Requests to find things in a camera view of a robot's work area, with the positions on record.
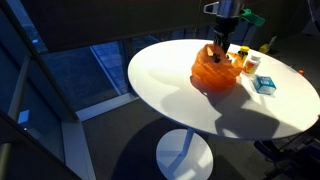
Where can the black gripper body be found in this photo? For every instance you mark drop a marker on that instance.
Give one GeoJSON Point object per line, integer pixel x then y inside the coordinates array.
{"type": "Point", "coordinates": [226, 25]}

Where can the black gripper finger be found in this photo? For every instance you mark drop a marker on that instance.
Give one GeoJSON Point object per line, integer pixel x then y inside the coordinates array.
{"type": "Point", "coordinates": [217, 41]}
{"type": "Point", "coordinates": [226, 41]}

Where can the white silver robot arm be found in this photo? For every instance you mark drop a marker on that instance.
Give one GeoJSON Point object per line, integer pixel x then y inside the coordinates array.
{"type": "Point", "coordinates": [228, 8]}

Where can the orange plastic bag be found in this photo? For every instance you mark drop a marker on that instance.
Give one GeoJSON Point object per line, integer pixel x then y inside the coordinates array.
{"type": "Point", "coordinates": [213, 75]}

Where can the small white pill bottle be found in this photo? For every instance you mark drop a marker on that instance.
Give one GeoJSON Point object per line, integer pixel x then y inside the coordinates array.
{"type": "Point", "coordinates": [251, 66]}

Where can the yellow background object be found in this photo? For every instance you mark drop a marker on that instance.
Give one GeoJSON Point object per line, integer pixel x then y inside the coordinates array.
{"type": "Point", "coordinates": [265, 47]}

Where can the blue white small box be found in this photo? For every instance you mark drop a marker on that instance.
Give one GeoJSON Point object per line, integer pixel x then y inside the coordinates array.
{"type": "Point", "coordinates": [264, 85]}

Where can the small orange object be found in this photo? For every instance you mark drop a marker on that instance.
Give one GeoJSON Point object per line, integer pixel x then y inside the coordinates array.
{"type": "Point", "coordinates": [300, 72]}

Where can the white table pedestal base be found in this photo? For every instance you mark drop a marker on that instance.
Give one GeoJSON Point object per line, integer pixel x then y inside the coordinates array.
{"type": "Point", "coordinates": [183, 156]}

